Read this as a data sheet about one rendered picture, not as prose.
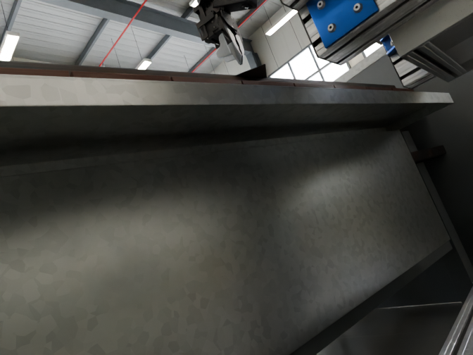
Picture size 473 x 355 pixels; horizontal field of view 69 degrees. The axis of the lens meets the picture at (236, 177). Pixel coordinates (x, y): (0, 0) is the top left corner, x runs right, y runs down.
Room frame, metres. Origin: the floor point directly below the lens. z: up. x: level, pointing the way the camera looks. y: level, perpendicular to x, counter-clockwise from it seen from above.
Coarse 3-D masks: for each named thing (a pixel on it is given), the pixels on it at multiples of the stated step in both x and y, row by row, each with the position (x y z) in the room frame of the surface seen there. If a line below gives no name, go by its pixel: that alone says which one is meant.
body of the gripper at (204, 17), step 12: (204, 0) 0.80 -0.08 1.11; (204, 12) 0.82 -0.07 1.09; (216, 12) 0.78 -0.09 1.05; (228, 12) 0.81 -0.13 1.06; (204, 24) 0.80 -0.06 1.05; (216, 24) 0.79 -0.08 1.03; (228, 24) 0.79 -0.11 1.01; (204, 36) 0.81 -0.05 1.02; (216, 36) 0.82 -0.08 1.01; (216, 48) 0.87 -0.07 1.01
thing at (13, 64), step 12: (96, 72) 0.56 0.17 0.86; (108, 72) 0.57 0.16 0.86; (120, 72) 0.59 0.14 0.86; (132, 72) 0.60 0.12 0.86; (144, 72) 0.62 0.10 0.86; (156, 72) 0.64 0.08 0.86; (168, 72) 0.65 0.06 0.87; (180, 72) 0.67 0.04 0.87; (324, 84) 1.01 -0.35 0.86; (336, 84) 1.05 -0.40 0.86; (348, 84) 1.10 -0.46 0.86; (360, 84) 1.15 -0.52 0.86; (372, 84) 1.20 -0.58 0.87
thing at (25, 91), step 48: (0, 96) 0.25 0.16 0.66; (48, 96) 0.27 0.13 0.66; (96, 96) 0.30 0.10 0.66; (144, 96) 0.33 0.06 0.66; (192, 96) 0.37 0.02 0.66; (240, 96) 0.42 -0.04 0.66; (288, 96) 0.48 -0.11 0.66; (336, 96) 0.56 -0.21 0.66; (384, 96) 0.67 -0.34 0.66; (432, 96) 0.83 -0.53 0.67; (0, 144) 0.36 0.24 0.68; (48, 144) 0.40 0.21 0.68; (96, 144) 0.44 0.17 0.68; (144, 144) 0.51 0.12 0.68; (192, 144) 0.58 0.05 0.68; (240, 144) 0.67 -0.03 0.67
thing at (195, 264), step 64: (0, 192) 0.37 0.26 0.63; (64, 192) 0.41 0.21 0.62; (128, 192) 0.47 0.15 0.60; (192, 192) 0.53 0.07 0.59; (256, 192) 0.62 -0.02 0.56; (320, 192) 0.73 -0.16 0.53; (384, 192) 0.89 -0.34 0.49; (0, 256) 0.36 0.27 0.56; (64, 256) 0.40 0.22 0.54; (128, 256) 0.45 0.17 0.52; (192, 256) 0.51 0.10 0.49; (256, 256) 0.58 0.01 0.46; (320, 256) 0.68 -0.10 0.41; (384, 256) 0.81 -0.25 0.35; (0, 320) 0.36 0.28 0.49; (64, 320) 0.39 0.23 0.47; (128, 320) 0.44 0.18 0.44; (192, 320) 0.49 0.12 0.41; (256, 320) 0.56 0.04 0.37; (320, 320) 0.64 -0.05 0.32
